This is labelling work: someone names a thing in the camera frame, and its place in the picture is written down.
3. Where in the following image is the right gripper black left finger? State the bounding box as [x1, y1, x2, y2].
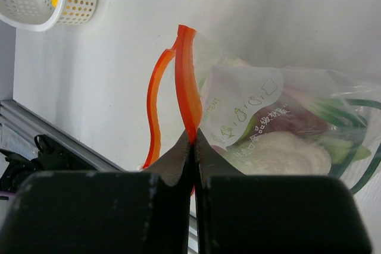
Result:
[1, 134, 192, 253]

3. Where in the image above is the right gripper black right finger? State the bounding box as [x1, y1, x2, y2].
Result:
[195, 133, 372, 253]

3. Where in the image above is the clear zip bag orange zipper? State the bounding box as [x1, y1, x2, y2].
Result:
[144, 25, 380, 193]

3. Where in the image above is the red grape bunch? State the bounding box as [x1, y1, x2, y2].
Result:
[211, 93, 329, 155]

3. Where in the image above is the aluminium rail frame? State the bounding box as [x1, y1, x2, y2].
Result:
[1, 99, 123, 172]

